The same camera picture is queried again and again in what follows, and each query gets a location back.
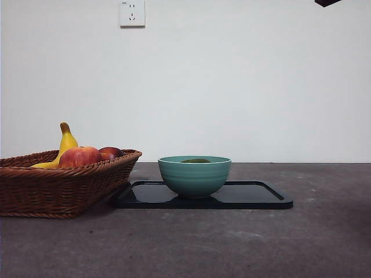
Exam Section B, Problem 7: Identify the dark red peach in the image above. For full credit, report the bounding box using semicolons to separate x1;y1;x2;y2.
99;147;125;161

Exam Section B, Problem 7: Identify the yellow banana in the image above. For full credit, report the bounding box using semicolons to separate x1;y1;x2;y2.
31;122;80;169

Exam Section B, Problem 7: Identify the black rectangular tray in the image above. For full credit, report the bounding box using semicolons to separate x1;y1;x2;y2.
108;180;294;210

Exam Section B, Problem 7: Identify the teal ribbed bowl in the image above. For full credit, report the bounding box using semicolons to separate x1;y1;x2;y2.
158;155;232;199

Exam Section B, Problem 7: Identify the red yellow apple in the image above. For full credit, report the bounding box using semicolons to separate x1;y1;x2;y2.
59;146;103;168

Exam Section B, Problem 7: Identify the white wall socket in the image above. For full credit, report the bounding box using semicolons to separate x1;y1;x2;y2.
120;0;146;28

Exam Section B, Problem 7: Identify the brown wicker basket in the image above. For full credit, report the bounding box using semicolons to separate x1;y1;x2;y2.
0;149;143;219

